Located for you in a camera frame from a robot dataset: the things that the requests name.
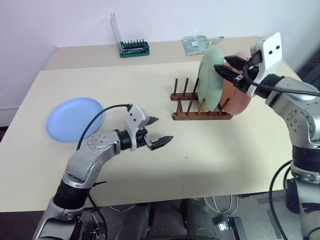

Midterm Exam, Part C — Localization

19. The white cable bundle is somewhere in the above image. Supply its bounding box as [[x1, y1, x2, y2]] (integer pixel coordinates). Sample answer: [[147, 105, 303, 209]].
[[201, 194, 240, 216]]

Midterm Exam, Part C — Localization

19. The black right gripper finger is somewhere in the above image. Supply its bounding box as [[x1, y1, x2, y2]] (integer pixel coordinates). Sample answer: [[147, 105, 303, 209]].
[[223, 55, 248, 70], [213, 64, 239, 84]]

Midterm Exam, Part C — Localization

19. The black floor box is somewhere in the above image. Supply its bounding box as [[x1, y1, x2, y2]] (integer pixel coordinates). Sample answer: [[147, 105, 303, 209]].
[[211, 216, 248, 240]]

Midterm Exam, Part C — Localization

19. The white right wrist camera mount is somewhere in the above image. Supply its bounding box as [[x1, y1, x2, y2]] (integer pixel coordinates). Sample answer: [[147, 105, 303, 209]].
[[248, 32, 284, 97]]

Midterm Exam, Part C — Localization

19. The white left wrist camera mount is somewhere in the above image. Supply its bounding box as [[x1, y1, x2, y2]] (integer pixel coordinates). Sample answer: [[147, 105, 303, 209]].
[[123, 104, 148, 151]]

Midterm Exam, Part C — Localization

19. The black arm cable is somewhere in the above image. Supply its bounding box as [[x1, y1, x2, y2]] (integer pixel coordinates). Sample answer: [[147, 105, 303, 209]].
[[269, 161, 294, 240], [86, 194, 109, 240]]

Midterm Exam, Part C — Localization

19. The dark rounded shape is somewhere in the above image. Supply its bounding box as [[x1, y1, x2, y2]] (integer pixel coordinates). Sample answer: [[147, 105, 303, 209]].
[[184, 197, 221, 240], [111, 201, 181, 240]]

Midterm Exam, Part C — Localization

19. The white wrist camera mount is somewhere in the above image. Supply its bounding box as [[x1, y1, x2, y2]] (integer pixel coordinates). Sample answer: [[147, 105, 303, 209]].
[[123, 104, 148, 151], [248, 32, 284, 97]]

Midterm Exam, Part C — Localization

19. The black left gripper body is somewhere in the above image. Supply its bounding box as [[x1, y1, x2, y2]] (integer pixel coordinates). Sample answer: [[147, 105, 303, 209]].
[[136, 128, 153, 151]]

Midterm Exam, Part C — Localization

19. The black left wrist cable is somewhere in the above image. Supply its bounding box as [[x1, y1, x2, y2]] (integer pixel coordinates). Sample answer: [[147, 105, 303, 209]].
[[76, 103, 132, 151]]

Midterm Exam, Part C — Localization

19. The clear plastic bag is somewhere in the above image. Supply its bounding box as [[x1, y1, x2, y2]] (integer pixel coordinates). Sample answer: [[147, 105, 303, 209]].
[[181, 34, 214, 57]]

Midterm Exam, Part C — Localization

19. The green plate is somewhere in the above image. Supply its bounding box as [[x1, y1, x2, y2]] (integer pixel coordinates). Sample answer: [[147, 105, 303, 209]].
[[197, 47, 225, 112]]

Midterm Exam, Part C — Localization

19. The blue plate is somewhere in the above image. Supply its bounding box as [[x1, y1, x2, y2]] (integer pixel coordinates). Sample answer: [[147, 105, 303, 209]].
[[45, 96, 105, 144]]

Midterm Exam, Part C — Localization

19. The black left arm lower cable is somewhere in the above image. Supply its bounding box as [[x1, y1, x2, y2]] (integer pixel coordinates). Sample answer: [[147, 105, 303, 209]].
[[86, 194, 109, 240]]

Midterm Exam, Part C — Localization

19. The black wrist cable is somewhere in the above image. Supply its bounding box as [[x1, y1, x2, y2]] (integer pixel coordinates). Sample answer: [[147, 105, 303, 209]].
[[76, 103, 132, 151], [241, 63, 320, 96]]

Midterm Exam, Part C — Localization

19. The black ribbed radiator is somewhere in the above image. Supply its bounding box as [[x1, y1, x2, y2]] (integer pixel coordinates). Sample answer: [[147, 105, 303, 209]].
[[297, 51, 320, 81]]

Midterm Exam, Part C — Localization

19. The green screwdriver bit set case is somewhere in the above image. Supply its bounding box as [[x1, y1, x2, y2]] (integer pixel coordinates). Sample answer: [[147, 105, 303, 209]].
[[109, 12, 151, 59]]

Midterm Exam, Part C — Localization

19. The pink plate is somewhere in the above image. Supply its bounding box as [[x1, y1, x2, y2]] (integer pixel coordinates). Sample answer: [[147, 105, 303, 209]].
[[219, 51, 253, 117]]

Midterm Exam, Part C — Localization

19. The wooden dish rack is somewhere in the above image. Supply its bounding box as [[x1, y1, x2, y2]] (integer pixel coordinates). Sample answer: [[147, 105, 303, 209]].
[[170, 78, 234, 121]]

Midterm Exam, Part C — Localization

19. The black right arm lower cable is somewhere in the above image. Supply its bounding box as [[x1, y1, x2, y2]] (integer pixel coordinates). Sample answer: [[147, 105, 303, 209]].
[[269, 161, 294, 240]]

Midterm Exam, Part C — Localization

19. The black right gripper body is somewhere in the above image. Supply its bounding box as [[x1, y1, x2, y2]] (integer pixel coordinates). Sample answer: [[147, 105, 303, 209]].
[[233, 50, 263, 92]]

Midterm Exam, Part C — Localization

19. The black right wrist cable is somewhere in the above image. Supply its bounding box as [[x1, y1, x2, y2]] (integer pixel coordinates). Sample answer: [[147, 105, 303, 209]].
[[241, 63, 320, 96]]

